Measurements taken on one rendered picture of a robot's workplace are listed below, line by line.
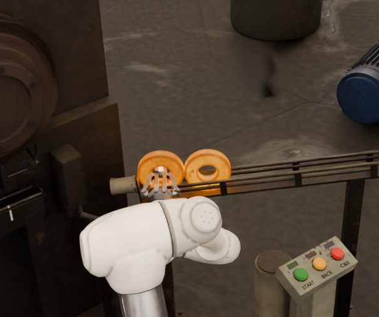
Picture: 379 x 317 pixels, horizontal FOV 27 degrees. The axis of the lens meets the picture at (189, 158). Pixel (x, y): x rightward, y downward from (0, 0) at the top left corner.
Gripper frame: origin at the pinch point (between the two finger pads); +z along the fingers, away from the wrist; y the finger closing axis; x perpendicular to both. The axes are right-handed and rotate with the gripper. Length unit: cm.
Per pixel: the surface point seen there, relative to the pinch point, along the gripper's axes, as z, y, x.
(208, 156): -1.2, 15.6, 4.8
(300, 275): -40, 42, -11
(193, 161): -1.3, 10.8, 3.3
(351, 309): 0, 69, -73
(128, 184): -2.1, -11.2, -4.9
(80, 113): 14.8, -26.5, 12.7
